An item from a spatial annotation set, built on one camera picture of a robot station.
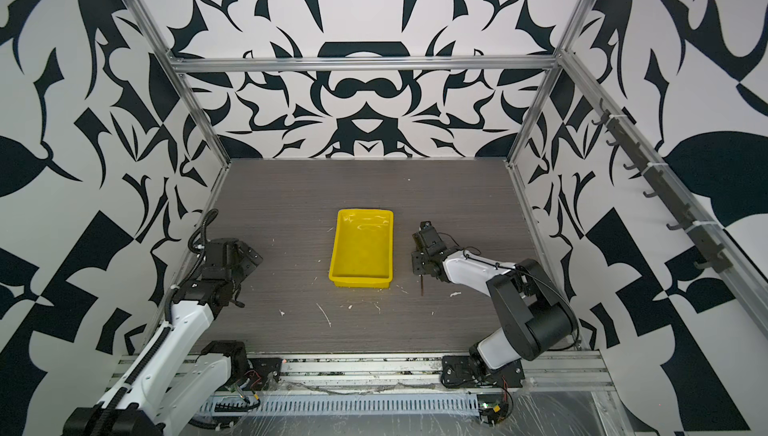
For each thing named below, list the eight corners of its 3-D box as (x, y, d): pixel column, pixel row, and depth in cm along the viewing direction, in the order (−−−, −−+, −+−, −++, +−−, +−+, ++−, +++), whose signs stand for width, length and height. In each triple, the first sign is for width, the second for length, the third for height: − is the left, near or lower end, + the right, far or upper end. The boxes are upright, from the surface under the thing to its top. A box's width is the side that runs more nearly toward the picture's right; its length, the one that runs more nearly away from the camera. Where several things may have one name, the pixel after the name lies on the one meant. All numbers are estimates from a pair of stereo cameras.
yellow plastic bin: (331, 290, 90) (327, 279, 84) (339, 219, 106) (336, 206, 100) (393, 290, 90) (394, 279, 84) (392, 219, 106) (393, 206, 100)
